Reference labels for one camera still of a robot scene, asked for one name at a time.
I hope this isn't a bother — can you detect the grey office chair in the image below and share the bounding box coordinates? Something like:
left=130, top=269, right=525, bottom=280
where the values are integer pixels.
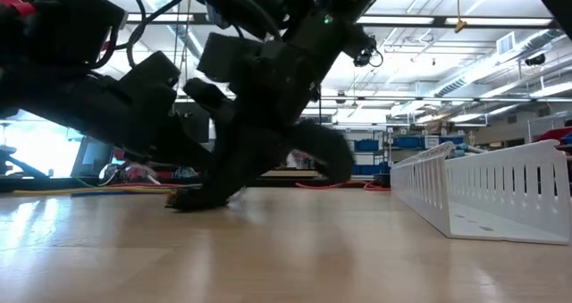
left=70, top=135, right=116, bottom=179

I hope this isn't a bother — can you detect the black camera cable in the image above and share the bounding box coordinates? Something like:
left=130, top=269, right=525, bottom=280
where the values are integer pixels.
left=190, top=0, right=283, bottom=41
left=87, top=0, right=189, bottom=71

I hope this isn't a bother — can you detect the red harness wire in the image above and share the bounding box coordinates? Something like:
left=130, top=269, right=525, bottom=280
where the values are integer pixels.
left=105, top=181, right=205, bottom=190

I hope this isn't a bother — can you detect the black ceiling device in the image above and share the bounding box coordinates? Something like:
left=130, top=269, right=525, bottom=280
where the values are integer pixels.
left=524, top=52, right=548, bottom=68

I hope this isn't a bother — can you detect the black chair base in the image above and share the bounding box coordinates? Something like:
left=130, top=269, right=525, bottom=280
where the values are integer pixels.
left=0, top=144, right=51, bottom=181

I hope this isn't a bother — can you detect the blue storage bin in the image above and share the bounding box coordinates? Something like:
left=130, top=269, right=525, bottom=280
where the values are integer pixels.
left=391, top=135, right=425, bottom=149
left=355, top=138, right=381, bottom=153

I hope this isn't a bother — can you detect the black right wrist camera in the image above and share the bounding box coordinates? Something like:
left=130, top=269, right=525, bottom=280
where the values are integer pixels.
left=196, top=31, right=265, bottom=84

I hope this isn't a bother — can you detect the black right camera cable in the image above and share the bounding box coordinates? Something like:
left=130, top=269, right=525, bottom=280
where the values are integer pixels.
left=190, top=0, right=283, bottom=41

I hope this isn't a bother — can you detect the silver ceiling air duct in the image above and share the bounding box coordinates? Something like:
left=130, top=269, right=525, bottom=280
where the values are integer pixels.
left=431, top=28, right=572, bottom=99

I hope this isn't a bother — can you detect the white slotted cable duct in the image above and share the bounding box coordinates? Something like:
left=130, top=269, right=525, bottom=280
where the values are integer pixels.
left=389, top=139, right=572, bottom=247

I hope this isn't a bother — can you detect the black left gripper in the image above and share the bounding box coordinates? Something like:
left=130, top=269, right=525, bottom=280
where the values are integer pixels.
left=0, top=47, right=181, bottom=161

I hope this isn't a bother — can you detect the black overhead camera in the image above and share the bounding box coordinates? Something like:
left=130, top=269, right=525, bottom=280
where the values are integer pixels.
left=350, top=33, right=385, bottom=69

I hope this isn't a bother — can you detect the yellow hanging connector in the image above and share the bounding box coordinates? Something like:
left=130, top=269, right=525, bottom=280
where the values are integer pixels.
left=453, top=0, right=469, bottom=34

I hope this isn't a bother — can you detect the black left camera cable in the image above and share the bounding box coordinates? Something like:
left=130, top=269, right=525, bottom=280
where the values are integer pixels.
left=87, top=0, right=189, bottom=71

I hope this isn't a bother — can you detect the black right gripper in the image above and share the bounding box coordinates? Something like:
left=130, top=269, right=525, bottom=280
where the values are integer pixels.
left=165, top=28, right=358, bottom=214

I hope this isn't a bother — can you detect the red storage bin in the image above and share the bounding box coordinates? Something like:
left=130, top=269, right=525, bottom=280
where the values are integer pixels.
left=534, top=126, right=572, bottom=147

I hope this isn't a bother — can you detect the black overhead light beam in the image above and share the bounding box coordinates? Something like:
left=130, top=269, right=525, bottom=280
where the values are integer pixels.
left=120, top=12, right=558, bottom=30

